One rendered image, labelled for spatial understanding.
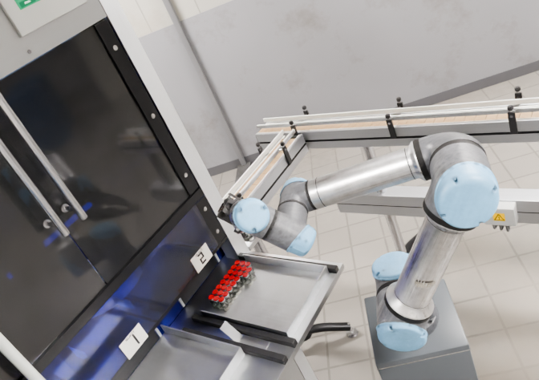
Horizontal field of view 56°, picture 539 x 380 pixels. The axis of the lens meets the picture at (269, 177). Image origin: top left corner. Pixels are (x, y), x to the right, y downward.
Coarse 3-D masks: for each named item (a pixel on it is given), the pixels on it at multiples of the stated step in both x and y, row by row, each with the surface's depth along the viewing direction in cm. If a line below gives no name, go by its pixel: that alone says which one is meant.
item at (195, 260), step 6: (204, 246) 168; (198, 252) 166; (204, 252) 168; (210, 252) 170; (192, 258) 164; (198, 258) 166; (204, 258) 168; (192, 264) 164; (198, 264) 166; (204, 264) 168; (198, 270) 166
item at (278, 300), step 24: (264, 264) 175; (288, 264) 167; (312, 264) 160; (264, 288) 165; (288, 288) 160; (312, 288) 152; (216, 312) 164; (240, 312) 160; (264, 312) 156; (288, 312) 152; (288, 336) 142
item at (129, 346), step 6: (138, 324) 147; (132, 330) 145; (138, 330) 147; (138, 336) 147; (144, 336) 149; (126, 342) 144; (132, 342) 145; (120, 348) 142; (126, 348) 144; (132, 348) 145; (138, 348) 147; (126, 354) 144; (132, 354) 145
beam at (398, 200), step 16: (384, 192) 239; (400, 192) 234; (416, 192) 230; (512, 192) 207; (528, 192) 203; (352, 208) 253; (368, 208) 247; (384, 208) 242; (400, 208) 236; (416, 208) 231; (528, 208) 202
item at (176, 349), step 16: (176, 336) 161; (192, 336) 155; (160, 352) 158; (176, 352) 156; (192, 352) 153; (208, 352) 151; (224, 352) 148; (240, 352) 143; (144, 368) 155; (160, 368) 153; (176, 368) 150; (192, 368) 148; (208, 368) 146; (224, 368) 143
